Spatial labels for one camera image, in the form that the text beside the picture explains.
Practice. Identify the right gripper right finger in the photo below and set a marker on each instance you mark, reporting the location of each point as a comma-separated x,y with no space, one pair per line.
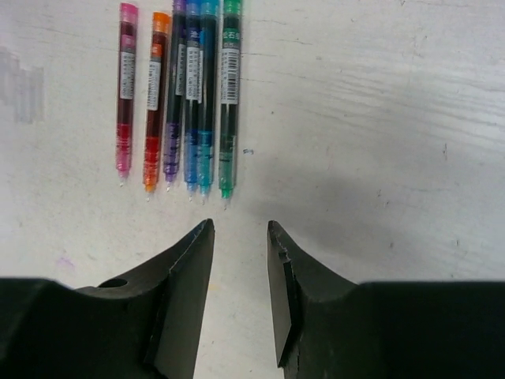
326,326

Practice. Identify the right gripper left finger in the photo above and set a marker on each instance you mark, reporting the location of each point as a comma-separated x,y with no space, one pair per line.
143,323

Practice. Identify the orange red pen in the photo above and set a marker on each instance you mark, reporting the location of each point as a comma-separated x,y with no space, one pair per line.
159,54

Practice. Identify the green pen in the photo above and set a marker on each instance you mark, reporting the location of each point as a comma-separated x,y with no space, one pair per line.
229,97

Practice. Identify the clear pen caps pile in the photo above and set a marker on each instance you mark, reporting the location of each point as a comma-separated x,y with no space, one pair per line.
22,89

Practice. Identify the dark blue pen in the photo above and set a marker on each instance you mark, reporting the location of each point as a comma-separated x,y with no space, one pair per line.
176,88

